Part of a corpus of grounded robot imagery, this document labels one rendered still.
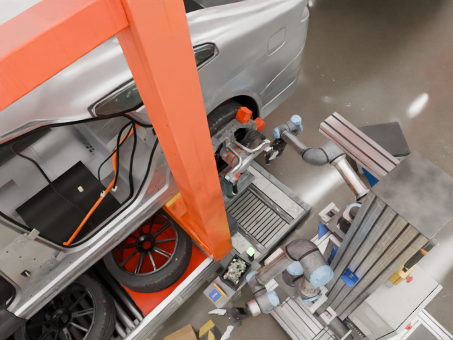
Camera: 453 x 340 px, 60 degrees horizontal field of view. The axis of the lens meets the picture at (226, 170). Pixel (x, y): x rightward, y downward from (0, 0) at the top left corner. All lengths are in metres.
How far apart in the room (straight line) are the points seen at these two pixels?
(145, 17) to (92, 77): 1.01
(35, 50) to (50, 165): 2.23
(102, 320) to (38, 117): 1.57
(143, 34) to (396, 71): 3.87
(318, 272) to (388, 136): 2.06
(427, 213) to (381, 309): 0.82
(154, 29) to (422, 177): 1.03
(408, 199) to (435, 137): 2.84
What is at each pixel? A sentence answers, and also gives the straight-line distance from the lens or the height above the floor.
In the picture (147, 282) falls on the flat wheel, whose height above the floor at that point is 0.50.
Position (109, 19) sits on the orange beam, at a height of 2.67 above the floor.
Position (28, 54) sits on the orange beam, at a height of 2.70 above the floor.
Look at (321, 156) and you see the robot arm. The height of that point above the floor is 1.11.
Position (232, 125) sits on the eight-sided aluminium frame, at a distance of 2.73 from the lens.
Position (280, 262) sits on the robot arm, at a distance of 2.07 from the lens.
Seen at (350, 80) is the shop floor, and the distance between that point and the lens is 4.54.
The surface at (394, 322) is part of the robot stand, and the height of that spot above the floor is 1.23.
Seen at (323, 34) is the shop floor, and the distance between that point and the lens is 5.01.
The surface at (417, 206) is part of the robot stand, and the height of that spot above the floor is 2.03.
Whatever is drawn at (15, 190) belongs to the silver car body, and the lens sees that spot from 3.21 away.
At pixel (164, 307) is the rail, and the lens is 3.06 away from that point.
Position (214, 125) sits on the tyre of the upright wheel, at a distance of 2.66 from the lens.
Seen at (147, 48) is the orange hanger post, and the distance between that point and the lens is 1.15.
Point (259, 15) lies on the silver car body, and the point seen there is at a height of 1.70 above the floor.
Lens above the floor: 3.30
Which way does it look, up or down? 60 degrees down
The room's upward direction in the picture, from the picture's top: 9 degrees counter-clockwise
